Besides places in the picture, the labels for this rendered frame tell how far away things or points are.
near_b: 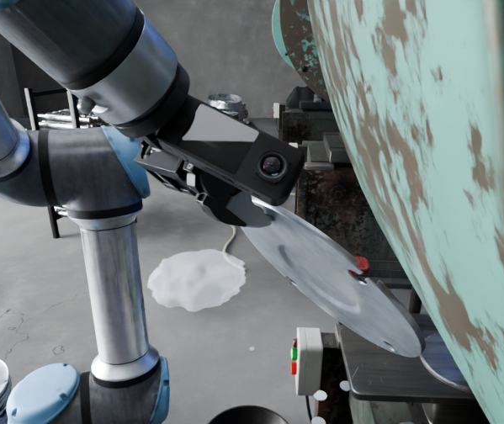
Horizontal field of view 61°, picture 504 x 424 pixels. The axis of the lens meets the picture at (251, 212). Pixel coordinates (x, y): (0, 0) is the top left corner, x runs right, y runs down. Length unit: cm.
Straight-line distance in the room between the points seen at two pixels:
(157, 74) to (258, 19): 682
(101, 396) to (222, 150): 58
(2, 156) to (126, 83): 35
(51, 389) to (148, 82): 62
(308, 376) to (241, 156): 71
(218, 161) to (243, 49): 681
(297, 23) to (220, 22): 536
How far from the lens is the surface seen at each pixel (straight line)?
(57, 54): 30
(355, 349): 70
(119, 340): 77
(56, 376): 85
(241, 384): 175
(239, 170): 33
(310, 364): 96
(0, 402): 148
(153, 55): 31
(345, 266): 43
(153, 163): 39
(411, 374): 68
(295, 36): 184
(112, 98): 31
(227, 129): 34
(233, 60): 715
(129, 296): 74
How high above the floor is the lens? 122
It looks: 22 degrees down
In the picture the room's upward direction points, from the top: straight up
